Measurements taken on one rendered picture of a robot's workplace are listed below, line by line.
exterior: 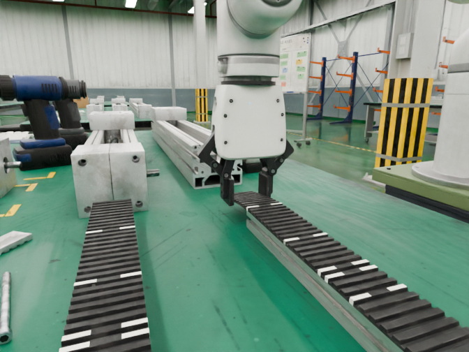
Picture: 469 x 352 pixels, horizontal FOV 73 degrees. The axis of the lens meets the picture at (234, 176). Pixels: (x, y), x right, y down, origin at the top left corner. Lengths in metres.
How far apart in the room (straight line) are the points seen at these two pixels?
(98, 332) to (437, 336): 0.21
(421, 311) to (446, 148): 0.45
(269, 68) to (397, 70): 3.49
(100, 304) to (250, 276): 0.15
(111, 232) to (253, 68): 0.25
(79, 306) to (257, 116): 0.30
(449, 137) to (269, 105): 0.35
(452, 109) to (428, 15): 3.13
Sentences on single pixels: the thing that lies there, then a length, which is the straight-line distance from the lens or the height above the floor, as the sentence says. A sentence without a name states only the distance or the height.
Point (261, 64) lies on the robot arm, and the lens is 0.42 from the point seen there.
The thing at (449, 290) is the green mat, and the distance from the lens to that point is 0.37.
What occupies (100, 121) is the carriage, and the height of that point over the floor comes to 0.89.
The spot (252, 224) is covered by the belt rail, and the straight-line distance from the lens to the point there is 0.42.
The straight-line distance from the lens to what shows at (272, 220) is 0.38.
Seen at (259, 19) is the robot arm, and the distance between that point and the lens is 0.36.
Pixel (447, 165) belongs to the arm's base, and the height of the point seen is 0.83.
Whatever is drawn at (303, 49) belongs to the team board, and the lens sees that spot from 6.12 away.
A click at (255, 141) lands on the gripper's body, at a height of 0.89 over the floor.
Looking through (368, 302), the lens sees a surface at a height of 0.81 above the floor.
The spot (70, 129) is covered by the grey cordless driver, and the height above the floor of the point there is 0.85.
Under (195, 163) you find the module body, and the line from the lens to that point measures 0.60.
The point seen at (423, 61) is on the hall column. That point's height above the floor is 1.26.
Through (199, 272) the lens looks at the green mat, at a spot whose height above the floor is 0.78.
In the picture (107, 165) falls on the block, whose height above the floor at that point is 0.86.
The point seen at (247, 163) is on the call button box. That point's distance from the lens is 0.73.
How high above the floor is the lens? 0.96
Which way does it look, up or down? 15 degrees down
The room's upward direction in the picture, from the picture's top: straight up
